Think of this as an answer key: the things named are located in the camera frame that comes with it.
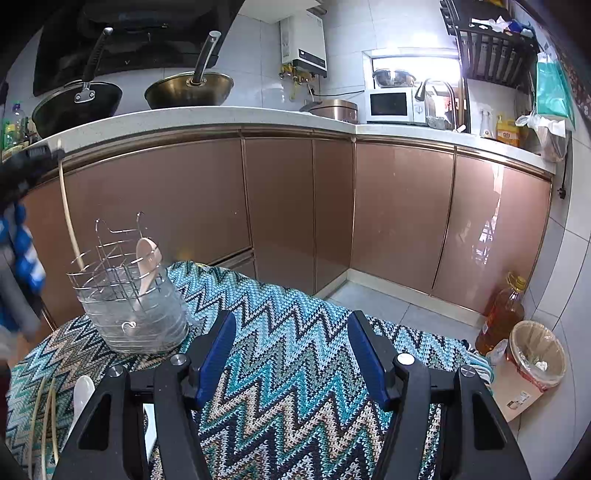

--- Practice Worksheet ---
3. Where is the black dish rack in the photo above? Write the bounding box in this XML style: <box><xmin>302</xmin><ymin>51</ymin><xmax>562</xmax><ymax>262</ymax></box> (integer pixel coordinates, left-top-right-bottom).
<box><xmin>438</xmin><ymin>0</ymin><xmax>541</xmax><ymax>88</ymax></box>

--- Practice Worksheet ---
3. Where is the cooking oil bottle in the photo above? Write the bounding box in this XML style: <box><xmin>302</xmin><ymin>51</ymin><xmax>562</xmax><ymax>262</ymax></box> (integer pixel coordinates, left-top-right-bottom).
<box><xmin>475</xmin><ymin>271</ymin><xmax>528</xmax><ymax>356</ymax></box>

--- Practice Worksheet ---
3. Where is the metal faucet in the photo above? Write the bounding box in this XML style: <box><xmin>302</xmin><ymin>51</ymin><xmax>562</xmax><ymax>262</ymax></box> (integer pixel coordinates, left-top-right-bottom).
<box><xmin>414</xmin><ymin>78</ymin><xmax>468</xmax><ymax>134</ymax></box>

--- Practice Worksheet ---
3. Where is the person's left hand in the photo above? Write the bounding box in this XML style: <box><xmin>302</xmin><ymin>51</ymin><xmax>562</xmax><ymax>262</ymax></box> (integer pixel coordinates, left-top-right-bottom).
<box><xmin>0</xmin><ymin>202</ymin><xmax>48</xmax><ymax>344</ymax></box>

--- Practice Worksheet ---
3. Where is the wooden chopstick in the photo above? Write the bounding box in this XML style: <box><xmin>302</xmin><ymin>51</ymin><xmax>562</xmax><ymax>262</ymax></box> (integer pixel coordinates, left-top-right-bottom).
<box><xmin>28</xmin><ymin>377</ymin><xmax>47</xmax><ymax>480</ymax></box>
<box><xmin>50</xmin><ymin>377</ymin><xmax>60</xmax><ymax>455</ymax></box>
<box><xmin>59</xmin><ymin>147</ymin><xmax>86</xmax><ymax>273</ymax></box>

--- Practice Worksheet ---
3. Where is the black range hood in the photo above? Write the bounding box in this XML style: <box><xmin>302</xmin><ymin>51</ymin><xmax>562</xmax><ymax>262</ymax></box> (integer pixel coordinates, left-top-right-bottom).
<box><xmin>32</xmin><ymin>0</ymin><xmax>247</xmax><ymax>97</ymax></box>

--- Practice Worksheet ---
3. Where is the brass wok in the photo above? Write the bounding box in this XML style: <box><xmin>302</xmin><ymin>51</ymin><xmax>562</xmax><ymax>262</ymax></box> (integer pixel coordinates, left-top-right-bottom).
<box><xmin>144</xmin><ymin>30</ymin><xmax>235</xmax><ymax>110</ymax></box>

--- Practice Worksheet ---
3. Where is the beige spoon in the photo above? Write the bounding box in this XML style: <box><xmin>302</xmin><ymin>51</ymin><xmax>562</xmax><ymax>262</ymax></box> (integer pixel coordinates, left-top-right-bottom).
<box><xmin>124</xmin><ymin>237</ymin><xmax>163</xmax><ymax>334</ymax></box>

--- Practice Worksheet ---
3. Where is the clear bottle with purple cap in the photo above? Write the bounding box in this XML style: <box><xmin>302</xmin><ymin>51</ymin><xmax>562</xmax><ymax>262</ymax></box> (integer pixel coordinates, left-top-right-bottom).
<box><xmin>9</xmin><ymin>102</ymin><xmax>26</xmax><ymax>136</ymax></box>

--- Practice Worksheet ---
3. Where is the white plastic bag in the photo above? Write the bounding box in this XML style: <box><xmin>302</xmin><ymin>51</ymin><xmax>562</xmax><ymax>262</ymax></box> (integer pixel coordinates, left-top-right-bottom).
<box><xmin>515</xmin><ymin>108</ymin><xmax>571</xmax><ymax>162</ymax></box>

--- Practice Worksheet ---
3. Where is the rice cooker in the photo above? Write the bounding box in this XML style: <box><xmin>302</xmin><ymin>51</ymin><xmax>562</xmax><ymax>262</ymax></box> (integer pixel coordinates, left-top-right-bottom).
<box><xmin>300</xmin><ymin>98</ymin><xmax>359</xmax><ymax>124</ymax></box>

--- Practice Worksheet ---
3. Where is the brown kitchen cabinet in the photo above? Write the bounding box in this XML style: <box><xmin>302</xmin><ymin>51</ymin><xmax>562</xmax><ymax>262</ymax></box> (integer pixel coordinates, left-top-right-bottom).
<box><xmin>0</xmin><ymin>127</ymin><xmax>557</xmax><ymax>333</ymax></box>

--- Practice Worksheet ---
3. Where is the green bag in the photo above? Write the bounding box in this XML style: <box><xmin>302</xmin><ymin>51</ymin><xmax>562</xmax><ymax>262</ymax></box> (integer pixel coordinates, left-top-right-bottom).
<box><xmin>536</xmin><ymin>53</ymin><xmax>575</xmax><ymax>132</ymax></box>

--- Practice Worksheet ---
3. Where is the zigzag knitted cloth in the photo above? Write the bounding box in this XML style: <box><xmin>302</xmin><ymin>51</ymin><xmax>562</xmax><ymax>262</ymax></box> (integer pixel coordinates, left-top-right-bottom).
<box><xmin>4</xmin><ymin>261</ymin><xmax>495</xmax><ymax>480</ymax></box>

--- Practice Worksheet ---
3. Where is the wire utensil holder with clear cup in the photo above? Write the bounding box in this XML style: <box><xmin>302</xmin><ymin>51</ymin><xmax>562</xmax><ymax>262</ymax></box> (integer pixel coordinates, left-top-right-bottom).
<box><xmin>66</xmin><ymin>211</ymin><xmax>190</xmax><ymax>355</ymax></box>

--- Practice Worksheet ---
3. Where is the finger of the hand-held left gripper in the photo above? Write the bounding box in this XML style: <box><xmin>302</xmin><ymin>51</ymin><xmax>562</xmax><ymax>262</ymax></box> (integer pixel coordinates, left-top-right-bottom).
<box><xmin>25</xmin><ymin>143</ymin><xmax>64</xmax><ymax>163</ymax></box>

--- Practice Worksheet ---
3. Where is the white ceramic spoon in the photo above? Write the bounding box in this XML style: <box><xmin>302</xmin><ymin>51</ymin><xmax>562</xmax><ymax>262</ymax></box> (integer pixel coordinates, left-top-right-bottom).
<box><xmin>68</xmin><ymin>375</ymin><xmax>96</xmax><ymax>432</ymax></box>

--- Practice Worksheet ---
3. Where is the beige trash bin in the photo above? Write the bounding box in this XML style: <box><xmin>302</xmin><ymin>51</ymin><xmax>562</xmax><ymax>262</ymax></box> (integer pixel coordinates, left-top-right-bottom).
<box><xmin>489</xmin><ymin>320</ymin><xmax>566</xmax><ymax>423</ymax></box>

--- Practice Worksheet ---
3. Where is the white water heater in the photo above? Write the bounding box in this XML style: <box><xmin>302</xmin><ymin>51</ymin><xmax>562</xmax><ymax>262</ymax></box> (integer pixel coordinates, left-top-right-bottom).
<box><xmin>279</xmin><ymin>4</ymin><xmax>328</xmax><ymax>78</ymax></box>

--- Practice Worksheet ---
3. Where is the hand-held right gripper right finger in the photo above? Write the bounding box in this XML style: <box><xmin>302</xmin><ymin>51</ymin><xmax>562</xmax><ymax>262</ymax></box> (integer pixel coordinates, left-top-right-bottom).
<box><xmin>346</xmin><ymin>311</ymin><xmax>532</xmax><ymax>480</ymax></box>

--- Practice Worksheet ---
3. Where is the yellow detergent bottle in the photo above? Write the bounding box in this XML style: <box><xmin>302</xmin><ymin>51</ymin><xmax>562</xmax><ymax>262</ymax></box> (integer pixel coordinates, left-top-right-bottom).
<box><xmin>495</xmin><ymin>113</ymin><xmax>520</xmax><ymax>147</ymax></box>

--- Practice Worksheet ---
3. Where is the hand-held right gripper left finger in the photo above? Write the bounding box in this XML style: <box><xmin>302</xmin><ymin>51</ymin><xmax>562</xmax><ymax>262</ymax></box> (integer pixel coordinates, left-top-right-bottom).
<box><xmin>52</xmin><ymin>310</ymin><xmax>238</xmax><ymax>480</ymax></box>

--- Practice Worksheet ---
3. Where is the black wok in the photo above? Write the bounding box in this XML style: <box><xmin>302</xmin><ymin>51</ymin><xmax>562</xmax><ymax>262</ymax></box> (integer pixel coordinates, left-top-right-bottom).
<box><xmin>31</xmin><ymin>27</ymin><xmax>124</xmax><ymax>139</ymax></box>

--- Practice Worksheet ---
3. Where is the white microwave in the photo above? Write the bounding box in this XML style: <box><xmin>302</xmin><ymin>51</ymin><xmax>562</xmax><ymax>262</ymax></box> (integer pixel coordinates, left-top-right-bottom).
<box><xmin>367</xmin><ymin>88</ymin><xmax>428</xmax><ymax>124</ymax></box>

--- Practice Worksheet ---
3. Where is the yellow label bottle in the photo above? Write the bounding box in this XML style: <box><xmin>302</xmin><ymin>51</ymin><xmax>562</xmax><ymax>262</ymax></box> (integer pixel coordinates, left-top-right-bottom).
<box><xmin>1</xmin><ymin>119</ymin><xmax>21</xmax><ymax>152</ymax></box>

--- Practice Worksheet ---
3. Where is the metal bowl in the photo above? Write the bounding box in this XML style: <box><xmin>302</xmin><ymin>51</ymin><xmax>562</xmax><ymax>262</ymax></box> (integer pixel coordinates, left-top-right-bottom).
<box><xmin>372</xmin><ymin>68</ymin><xmax>417</xmax><ymax>88</ymax></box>

